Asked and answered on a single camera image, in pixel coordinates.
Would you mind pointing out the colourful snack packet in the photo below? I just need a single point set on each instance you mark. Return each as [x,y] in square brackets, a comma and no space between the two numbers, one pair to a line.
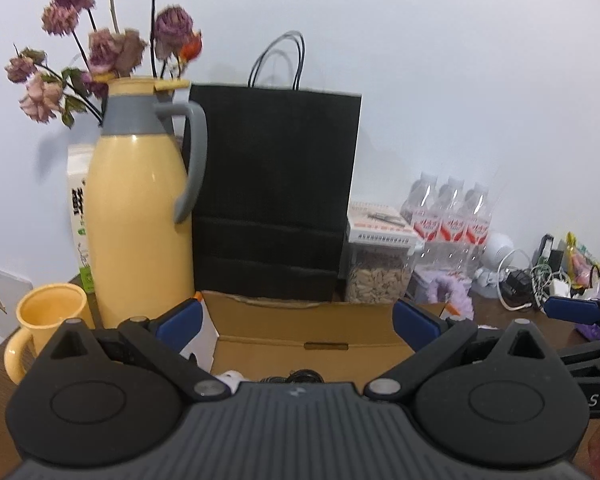
[582,267]

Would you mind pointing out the purple fluffy headband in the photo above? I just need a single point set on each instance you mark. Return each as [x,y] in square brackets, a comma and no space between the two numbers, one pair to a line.
[447,289]

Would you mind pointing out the clear jar of seeds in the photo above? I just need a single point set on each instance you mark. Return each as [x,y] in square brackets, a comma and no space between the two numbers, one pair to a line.
[378,272]

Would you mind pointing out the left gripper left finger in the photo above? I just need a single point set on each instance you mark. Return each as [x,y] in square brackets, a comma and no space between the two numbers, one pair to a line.
[178,346]

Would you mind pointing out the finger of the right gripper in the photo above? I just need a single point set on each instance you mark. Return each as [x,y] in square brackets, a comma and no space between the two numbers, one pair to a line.
[573,310]

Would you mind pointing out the black paper shopping bag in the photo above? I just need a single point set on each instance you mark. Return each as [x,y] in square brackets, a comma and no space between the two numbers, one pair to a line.
[271,216]

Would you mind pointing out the white round robot speaker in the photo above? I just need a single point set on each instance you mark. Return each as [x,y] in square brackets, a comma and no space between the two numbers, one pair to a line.
[497,254]

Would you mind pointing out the white red small box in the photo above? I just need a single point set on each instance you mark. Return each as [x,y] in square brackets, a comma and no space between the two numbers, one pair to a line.
[381,226]

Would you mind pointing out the left water bottle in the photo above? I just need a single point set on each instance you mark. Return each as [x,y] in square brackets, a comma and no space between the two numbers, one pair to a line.
[419,212]

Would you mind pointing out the white green milk carton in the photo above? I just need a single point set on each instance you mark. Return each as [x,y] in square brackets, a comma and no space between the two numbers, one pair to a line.
[78,162]

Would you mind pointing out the orange cardboard box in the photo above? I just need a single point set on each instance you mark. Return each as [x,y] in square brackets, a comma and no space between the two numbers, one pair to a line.
[341,342]

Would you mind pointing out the dried rose bouquet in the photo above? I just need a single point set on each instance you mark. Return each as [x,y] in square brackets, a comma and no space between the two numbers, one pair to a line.
[108,51]

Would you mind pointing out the white tin container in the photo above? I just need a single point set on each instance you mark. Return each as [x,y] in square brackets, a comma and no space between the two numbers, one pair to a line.
[418,286]

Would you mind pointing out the water bottle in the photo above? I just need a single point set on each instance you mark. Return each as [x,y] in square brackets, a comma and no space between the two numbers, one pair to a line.
[477,213]
[451,225]
[419,212]

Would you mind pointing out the right water bottle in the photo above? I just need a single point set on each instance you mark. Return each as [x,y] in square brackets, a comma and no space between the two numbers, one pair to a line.
[477,213]

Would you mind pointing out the yellow ceramic mug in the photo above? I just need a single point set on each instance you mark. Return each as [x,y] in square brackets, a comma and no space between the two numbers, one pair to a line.
[39,314]

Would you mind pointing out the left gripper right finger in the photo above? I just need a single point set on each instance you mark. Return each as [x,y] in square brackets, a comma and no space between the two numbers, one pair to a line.
[438,346]

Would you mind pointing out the middle water bottle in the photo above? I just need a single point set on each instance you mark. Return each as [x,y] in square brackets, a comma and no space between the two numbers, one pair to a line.
[451,225]

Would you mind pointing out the yellow thermos jug grey handle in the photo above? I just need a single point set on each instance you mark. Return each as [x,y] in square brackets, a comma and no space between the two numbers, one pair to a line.
[141,188]

